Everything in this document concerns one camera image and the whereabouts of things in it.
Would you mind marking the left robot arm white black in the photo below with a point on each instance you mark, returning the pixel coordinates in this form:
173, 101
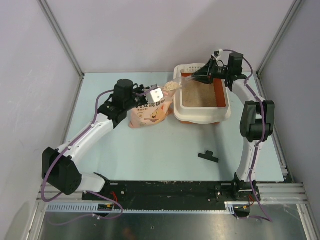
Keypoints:
60, 166

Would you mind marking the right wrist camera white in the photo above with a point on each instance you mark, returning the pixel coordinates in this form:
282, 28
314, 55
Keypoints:
217, 54

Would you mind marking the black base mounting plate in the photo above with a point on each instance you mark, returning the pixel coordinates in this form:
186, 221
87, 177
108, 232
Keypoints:
175, 195

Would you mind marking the pink cat litter bag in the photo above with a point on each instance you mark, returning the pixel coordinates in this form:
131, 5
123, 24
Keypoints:
152, 113

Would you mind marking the cream orange litter box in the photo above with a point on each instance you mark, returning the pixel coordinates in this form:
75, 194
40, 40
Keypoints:
199, 103

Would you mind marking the aluminium frame rail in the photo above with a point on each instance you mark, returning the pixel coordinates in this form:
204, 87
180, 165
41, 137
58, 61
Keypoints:
270, 193

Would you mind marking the right aluminium corner post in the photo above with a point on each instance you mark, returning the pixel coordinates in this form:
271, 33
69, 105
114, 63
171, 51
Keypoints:
281, 32

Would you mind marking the left aluminium corner post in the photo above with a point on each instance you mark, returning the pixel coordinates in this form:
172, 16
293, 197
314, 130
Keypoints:
48, 13

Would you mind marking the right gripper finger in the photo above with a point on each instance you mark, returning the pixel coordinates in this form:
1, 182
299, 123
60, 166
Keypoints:
203, 79
205, 70

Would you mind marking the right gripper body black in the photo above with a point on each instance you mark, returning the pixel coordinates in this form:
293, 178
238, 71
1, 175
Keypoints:
219, 72

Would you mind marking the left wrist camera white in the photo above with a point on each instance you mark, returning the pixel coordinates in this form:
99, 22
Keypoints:
154, 94

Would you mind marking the aluminium corner post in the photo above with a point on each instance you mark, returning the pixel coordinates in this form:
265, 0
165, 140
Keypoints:
281, 32
48, 13

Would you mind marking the black bag sealing clip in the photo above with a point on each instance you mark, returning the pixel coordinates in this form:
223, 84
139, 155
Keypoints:
209, 156

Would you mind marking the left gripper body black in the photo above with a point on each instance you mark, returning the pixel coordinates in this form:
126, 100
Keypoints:
139, 100

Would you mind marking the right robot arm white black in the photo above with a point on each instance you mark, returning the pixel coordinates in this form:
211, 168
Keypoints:
256, 123

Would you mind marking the clear plastic scoop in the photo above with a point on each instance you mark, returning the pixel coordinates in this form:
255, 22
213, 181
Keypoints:
177, 83

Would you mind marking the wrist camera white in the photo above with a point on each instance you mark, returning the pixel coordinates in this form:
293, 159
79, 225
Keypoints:
217, 54
154, 94

